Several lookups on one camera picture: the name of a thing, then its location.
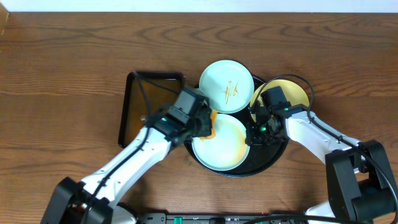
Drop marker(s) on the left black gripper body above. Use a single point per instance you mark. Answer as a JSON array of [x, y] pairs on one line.
[[203, 123]]

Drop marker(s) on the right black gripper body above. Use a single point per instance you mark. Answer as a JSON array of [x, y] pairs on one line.
[[262, 135]]

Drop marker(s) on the green and yellow sponge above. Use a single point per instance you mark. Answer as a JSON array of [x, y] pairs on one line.
[[213, 116]]

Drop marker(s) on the light blue plate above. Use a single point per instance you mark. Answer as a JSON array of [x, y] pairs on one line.
[[227, 149], [228, 85]]

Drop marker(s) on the yellow plate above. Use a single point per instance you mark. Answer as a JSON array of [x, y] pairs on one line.
[[292, 91]]

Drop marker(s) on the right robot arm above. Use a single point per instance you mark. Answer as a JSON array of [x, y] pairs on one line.
[[360, 183]]

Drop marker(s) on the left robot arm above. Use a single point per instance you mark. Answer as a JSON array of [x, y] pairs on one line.
[[95, 198]]

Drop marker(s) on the round black serving tray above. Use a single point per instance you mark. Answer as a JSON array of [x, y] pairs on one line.
[[260, 158]]

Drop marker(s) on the black rectangular water tray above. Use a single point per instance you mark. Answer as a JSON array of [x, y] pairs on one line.
[[161, 89]]

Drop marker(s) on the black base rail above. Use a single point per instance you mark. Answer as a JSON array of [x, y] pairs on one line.
[[164, 218]]

